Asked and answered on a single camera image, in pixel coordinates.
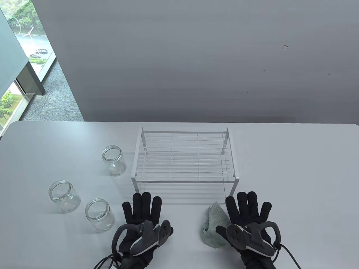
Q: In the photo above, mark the person's left hand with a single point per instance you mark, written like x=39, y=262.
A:
x=141, y=210

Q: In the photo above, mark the grey window pillar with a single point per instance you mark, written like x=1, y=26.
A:
x=16, y=61

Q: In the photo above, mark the person's right hand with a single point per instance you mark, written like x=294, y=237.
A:
x=246, y=210

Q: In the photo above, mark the person's right forearm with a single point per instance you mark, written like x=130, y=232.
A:
x=256, y=263

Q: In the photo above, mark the person's left forearm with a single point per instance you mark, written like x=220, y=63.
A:
x=137, y=262

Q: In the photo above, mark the green fish scale cleaning cloth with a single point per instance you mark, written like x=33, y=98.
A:
x=214, y=221

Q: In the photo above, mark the clear glass jar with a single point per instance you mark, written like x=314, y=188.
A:
x=66, y=197
x=114, y=161
x=99, y=215

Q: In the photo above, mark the grey left hand controller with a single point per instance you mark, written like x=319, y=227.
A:
x=147, y=238

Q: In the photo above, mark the glass window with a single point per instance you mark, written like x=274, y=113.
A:
x=30, y=30

